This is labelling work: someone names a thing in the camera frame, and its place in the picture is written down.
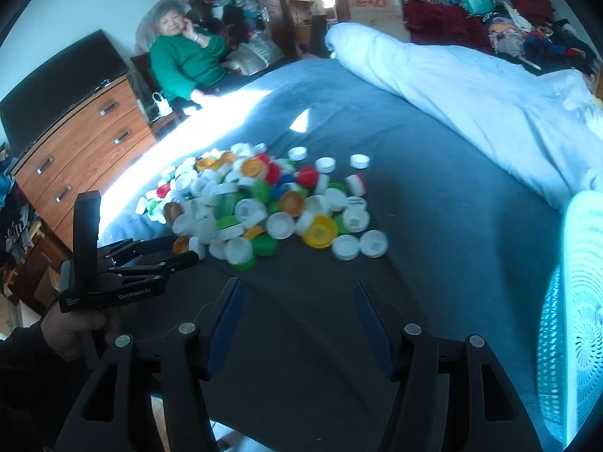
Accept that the white bottle cap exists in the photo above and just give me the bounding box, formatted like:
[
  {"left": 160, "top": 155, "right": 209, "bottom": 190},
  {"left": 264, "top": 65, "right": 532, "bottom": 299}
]
[
  {"left": 331, "top": 235, "right": 360, "bottom": 261},
  {"left": 360, "top": 230, "right": 389, "bottom": 258}
]

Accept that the operator left hand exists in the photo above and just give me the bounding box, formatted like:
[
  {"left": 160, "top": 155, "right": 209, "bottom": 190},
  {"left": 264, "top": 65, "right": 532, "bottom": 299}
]
[{"left": 40, "top": 302, "right": 122, "bottom": 361}]

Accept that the green bottle cap front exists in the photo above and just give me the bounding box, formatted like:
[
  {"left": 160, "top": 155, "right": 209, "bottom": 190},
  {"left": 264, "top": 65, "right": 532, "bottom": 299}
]
[{"left": 251, "top": 234, "right": 278, "bottom": 257}]

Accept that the light blue perforated basket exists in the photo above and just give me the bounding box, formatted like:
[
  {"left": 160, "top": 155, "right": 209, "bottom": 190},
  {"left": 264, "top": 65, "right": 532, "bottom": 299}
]
[{"left": 537, "top": 191, "right": 602, "bottom": 446}]

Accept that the wooden chest of drawers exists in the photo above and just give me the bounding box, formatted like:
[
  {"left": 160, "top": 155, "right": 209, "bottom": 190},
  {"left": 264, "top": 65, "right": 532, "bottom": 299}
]
[{"left": 12, "top": 76, "right": 155, "bottom": 248}]

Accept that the orange bottle cap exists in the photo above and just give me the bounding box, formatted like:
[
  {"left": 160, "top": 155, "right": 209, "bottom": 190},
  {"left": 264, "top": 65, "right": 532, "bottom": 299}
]
[{"left": 279, "top": 191, "right": 305, "bottom": 218}]

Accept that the white small bag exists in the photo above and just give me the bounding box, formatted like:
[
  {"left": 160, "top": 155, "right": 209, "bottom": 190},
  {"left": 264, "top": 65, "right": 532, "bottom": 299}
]
[{"left": 151, "top": 92, "right": 173, "bottom": 118}]

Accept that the yellow bottle cap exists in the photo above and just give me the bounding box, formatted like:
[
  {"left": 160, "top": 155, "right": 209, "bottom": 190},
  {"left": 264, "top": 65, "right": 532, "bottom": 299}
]
[{"left": 301, "top": 215, "right": 338, "bottom": 250}]

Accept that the grey blue bed blanket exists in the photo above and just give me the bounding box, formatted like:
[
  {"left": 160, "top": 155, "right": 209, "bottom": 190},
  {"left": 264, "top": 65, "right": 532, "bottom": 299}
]
[{"left": 100, "top": 59, "right": 561, "bottom": 451}]

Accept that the red bottle cap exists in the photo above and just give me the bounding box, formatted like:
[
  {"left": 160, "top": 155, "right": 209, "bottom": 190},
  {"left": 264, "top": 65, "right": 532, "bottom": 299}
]
[{"left": 295, "top": 166, "right": 320, "bottom": 189}]

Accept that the woman in green sweater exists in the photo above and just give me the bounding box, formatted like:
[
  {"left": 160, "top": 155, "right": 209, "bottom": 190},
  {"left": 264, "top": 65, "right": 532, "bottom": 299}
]
[{"left": 149, "top": 0, "right": 249, "bottom": 107}]

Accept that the black flat television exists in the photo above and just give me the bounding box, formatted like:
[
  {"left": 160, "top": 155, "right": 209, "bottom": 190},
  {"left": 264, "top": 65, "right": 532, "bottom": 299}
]
[{"left": 1, "top": 30, "right": 128, "bottom": 156}]

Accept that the white cap far right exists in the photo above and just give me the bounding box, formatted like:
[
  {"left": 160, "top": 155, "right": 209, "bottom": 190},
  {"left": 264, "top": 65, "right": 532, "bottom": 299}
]
[{"left": 349, "top": 153, "right": 371, "bottom": 170}]

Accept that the light blue folded duvet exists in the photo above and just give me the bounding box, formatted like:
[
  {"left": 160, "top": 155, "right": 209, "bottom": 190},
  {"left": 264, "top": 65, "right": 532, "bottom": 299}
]
[{"left": 325, "top": 23, "right": 602, "bottom": 209}]

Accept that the dark red blanket pile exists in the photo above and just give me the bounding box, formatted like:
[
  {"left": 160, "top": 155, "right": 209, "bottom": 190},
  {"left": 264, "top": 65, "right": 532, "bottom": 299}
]
[{"left": 404, "top": 0, "right": 494, "bottom": 54}]

